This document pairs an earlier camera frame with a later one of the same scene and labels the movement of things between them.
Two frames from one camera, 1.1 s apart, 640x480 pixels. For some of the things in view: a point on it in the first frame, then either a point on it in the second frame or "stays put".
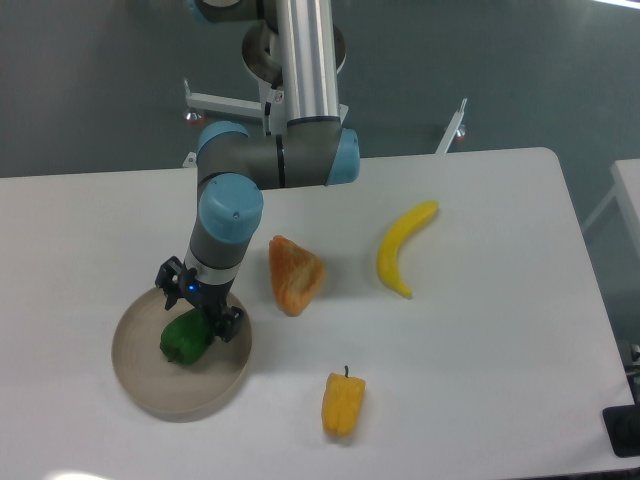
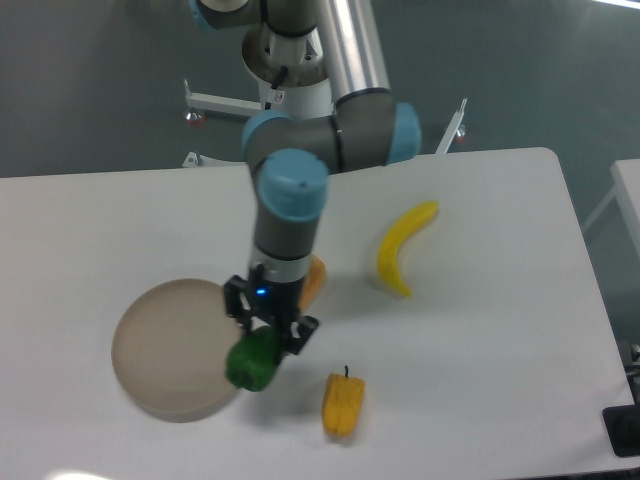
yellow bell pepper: (342, 402) stays put
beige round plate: (175, 389) stays put
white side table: (626, 178) stays put
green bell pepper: (187, 336) → (252, 359)
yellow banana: (386, 264) stays put
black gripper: (210, 298) → (275, 302)
